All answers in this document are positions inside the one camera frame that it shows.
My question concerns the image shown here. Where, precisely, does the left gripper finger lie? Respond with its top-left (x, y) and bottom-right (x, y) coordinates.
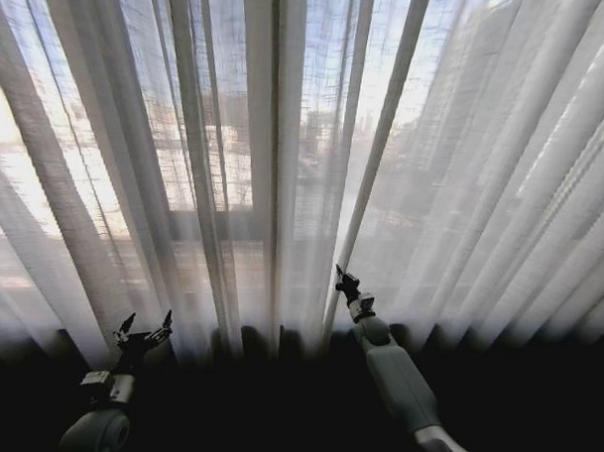
top-left (112, 310), bottom-right (137, 342)
top-left (148, 308), bottom-right (175, 345)

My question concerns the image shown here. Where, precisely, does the sheer white curtain panel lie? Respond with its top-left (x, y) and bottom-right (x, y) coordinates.
top-left (0, 0), bottom-right (287, 378)
top-left (264, 0), bottom-right (604, 370)

